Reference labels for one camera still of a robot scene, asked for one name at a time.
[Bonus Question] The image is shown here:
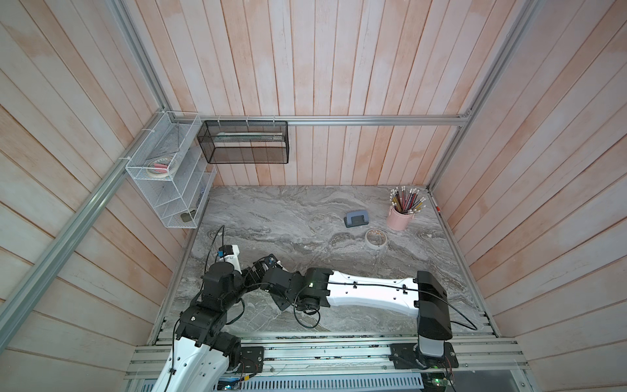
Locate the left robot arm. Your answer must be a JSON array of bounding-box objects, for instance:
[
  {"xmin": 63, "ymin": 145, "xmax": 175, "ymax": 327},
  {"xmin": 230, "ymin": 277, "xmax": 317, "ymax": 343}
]
[{"xmin": 153, "ymin": 255, "xmax": 280, "ymax": 391}]

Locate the pink pencil cup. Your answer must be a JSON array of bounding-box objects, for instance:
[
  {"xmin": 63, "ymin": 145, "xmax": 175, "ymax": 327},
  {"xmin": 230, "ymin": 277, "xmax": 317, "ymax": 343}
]
[{"xmin": 386, "ymin": 207, "xmax": 414, "ymax": 231}]

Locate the white wire shelf rack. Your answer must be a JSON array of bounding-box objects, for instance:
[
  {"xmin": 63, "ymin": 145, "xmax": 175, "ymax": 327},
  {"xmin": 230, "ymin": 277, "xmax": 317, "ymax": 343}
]
[{"xmin": 126, "ymin": 111, "xmax": 216, "ymax": 229}]

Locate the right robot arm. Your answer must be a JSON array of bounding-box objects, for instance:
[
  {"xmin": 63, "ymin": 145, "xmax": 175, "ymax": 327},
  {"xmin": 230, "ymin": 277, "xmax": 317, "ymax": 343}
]
[{"xmin": 259, "ymin": 268, "xmax": 452, "ymax": 362}]

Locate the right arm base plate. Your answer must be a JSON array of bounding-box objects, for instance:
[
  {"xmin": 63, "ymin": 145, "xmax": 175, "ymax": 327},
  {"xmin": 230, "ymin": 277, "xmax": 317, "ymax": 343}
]
[{"xmin": 389, "ymin": 341, "xmax": 459, "ymax": 370}]

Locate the aluminium mounting rail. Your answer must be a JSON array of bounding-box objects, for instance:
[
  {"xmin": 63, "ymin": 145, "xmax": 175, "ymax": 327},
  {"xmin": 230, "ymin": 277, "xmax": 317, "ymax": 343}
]
[{"xmin": 124, "ymin": 334, "xmax": 532, "ymax": 381}]

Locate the tape roll on shelf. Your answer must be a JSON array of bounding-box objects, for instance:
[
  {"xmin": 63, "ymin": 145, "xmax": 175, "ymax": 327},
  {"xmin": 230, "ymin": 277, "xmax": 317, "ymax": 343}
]
[{"xmin": 145, "ymin": 156, "xmax": 179, "ymax": 179}]

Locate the black mesh basket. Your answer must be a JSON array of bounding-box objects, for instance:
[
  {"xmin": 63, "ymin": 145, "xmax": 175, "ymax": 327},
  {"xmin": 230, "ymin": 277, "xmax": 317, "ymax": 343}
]
[{"xmin": 197, "ymin": 119, "xmax": 290, "ymax": 165}]

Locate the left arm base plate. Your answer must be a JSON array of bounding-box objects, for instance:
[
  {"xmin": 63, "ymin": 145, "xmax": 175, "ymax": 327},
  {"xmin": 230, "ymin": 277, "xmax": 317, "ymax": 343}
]
[{"xmin": 230, "ymin": 346, "xmax": 265, "ymax": 374}]

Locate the bundle of pencils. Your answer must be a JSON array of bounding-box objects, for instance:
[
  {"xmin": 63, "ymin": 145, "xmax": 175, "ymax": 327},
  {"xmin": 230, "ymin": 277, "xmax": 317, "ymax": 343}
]
[{"xmin": 390, "ymin": 186, "xmax": 427, "ymax": 215}]

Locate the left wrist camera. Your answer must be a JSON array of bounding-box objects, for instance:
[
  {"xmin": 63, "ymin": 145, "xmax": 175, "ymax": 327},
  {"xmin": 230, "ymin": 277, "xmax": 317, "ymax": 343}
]
[{"xmin": 217, "ymin": 245, "xmax": 241, "ymax": 272}]

